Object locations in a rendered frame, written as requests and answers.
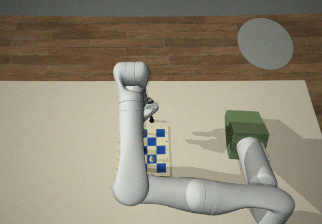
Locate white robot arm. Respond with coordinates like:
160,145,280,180
111,61,295,224

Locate blue and cream chessboard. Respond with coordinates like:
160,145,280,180
115,126,170,177

